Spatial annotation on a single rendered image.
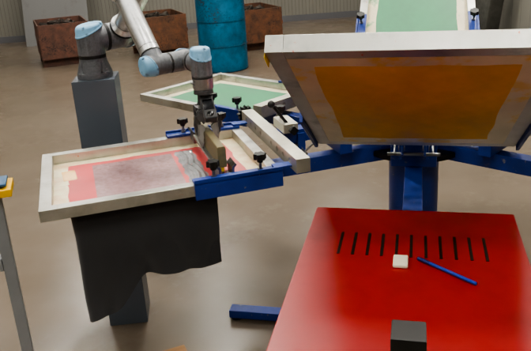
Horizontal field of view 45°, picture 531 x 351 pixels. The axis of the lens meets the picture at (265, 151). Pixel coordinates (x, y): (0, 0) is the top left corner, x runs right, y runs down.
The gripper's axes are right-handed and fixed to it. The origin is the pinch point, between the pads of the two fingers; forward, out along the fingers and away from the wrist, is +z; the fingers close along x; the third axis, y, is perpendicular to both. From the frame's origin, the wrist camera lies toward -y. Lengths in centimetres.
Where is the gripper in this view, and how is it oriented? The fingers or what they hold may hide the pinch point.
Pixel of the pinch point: (209, 143)
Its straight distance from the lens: 236.9
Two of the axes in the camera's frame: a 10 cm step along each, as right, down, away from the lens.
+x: -9.5, 1.5, -2.6
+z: 0.6, 9.4, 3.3
